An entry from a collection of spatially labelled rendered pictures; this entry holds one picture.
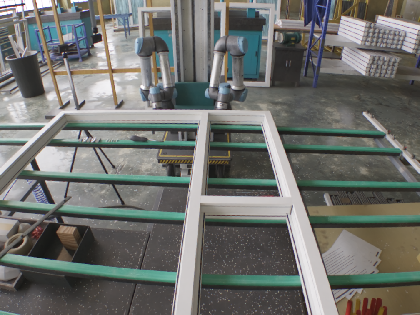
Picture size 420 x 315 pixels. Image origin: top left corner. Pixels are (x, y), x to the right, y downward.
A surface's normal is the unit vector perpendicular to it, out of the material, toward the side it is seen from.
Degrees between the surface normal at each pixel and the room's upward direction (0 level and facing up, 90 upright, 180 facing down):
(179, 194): 0
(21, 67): 94
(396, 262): 0
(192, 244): 0
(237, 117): 90
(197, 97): 90
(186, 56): 90
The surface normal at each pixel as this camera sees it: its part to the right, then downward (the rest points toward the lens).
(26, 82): 0.36, 0.58
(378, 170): 0.00, -0.83
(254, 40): -0.05, 0.56
